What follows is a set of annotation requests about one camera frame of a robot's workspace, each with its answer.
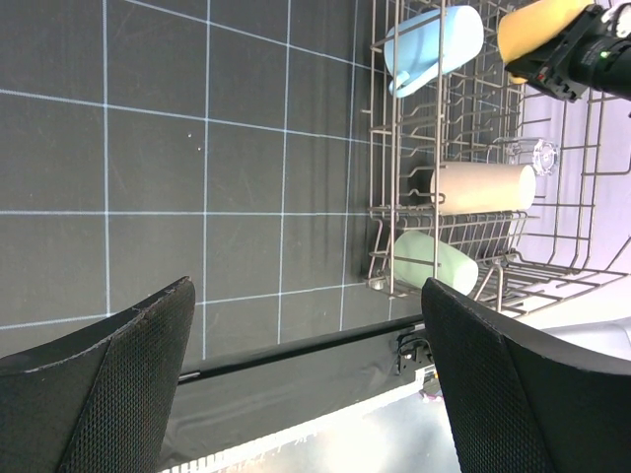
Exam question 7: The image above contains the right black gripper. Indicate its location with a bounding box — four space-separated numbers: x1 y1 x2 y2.
505 3 607 103

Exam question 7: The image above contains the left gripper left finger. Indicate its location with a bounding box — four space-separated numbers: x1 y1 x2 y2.
1 277 195 472

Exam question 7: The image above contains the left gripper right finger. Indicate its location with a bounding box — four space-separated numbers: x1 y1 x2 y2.
421 279 630 472

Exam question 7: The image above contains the yellow mug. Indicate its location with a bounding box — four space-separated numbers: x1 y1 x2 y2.
496 0 596 85

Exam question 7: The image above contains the clear glass tumbler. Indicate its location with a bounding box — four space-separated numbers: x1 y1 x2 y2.
493 137 561 176

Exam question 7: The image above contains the light blue mug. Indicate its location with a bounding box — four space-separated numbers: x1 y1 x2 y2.
384 5 484 99

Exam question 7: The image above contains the pale green cup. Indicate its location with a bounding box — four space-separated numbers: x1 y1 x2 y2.
391 230 480 297

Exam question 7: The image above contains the beige paper cup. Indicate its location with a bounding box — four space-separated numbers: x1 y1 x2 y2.
430 162 536 215

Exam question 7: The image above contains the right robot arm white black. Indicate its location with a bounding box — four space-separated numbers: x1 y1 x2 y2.
497 1 630 102

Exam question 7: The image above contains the black grid mat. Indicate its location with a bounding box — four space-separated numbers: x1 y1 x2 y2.
1 1 417 364

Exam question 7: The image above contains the grey wire dish rack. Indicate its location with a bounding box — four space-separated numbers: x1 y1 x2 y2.
366 1 630 318

